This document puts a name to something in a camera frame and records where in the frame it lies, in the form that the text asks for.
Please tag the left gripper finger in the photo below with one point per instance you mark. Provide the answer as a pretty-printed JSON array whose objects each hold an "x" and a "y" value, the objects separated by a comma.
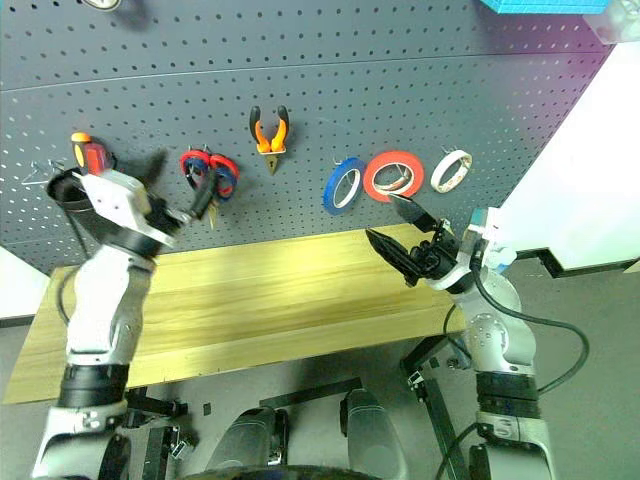
[
  {"x": 204, "y": 197},
  {"x": 156, "y": 167}
]

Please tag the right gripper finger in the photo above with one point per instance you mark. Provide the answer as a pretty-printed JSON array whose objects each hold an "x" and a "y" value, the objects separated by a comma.
[
  {"x": 392, "y": 252},
  {"x": 412, "y": 212}
]

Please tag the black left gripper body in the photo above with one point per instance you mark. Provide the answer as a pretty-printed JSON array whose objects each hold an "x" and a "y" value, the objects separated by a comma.
[{"x": 162, "y": 215}]

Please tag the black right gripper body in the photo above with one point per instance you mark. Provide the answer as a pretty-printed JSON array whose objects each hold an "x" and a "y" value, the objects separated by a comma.
[{"x": 432, "y": 260}]

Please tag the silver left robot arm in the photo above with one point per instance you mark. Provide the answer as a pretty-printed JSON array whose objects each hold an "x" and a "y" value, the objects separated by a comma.
[{"x": 100, "y": 300}]

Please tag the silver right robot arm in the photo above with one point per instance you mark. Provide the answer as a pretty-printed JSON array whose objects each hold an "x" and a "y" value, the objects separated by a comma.
[{"x": 495, "y": 340}]

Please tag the white tape roll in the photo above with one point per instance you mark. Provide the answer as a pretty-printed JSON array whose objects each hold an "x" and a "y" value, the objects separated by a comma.
[{"x": 440, "y": 172}]

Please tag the red tape roll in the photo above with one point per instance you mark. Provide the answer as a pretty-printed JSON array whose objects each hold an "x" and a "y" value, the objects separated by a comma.
[{"x": 395, "y": 156}]

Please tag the blue tape roll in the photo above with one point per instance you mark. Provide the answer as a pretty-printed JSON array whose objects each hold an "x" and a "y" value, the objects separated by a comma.
[{"x": 331, "y": 187}]

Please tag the grey perforated pegboard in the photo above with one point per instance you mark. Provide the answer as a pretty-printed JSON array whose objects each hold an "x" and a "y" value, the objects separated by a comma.
[{"x": 350, "y": 75}]

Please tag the red utility knife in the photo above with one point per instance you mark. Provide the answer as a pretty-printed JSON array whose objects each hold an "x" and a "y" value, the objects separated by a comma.
[{"x": 96, "y": 157}]

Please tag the black metal table leg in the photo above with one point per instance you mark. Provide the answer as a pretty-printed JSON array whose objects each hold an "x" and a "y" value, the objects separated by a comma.
[
  {"x": 150, "y": 405},
  {"x": 440, "y": 400}
]

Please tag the black metal table crossbar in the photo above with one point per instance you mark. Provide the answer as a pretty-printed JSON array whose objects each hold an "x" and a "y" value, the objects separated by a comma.
[{"x": 310, "y": 392}]

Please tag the dark grey rounded shape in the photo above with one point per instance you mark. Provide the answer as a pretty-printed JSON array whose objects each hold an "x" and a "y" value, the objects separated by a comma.
[
  {"x": 370, "y": 425},
  {"x": 245, "y": 440}
]

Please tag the white partition panel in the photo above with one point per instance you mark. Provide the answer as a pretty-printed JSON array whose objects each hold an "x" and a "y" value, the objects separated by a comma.
[{"x": 590, "y": 175}]

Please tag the teal box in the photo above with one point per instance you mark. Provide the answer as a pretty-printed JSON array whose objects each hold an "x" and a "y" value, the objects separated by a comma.
[{"x": 545, "y": 5}]

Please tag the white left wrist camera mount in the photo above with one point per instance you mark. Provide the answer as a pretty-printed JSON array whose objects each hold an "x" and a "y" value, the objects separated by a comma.
[{"x": 117, "y": 200}]

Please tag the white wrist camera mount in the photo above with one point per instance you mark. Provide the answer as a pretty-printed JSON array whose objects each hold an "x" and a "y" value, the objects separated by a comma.
[
  {"x": 475, "y": 237},
  {"x": 117, "y": 200}
]

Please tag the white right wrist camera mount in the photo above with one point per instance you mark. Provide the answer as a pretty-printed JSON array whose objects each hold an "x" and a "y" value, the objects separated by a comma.
[{"x": 475, "y": 237}]

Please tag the white pliers holder bracket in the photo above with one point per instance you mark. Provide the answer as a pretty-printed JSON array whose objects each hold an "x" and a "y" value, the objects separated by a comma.
[{"x": 280, "y": 151}]

